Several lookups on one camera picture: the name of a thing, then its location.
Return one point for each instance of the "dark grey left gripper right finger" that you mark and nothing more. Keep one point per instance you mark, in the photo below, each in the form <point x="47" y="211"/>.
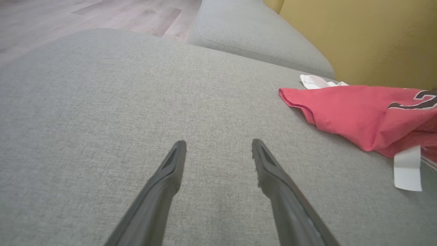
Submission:
<point x="286" y="205"/>

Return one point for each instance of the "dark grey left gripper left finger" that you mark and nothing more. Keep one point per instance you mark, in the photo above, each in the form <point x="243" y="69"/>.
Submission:
<point x="153" y="205"/>

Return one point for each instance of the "red garment with white trim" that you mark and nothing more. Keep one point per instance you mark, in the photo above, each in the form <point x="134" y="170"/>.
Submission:
<point x="358" y="112"/>

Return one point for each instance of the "grey fabric sofa seat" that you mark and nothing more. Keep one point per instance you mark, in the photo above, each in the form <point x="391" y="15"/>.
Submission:
<point x="102" y="119"/>

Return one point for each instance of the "grey fabric sofa cushion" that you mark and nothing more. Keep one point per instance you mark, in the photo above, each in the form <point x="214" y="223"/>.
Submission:
<point x="245" y="30"/>

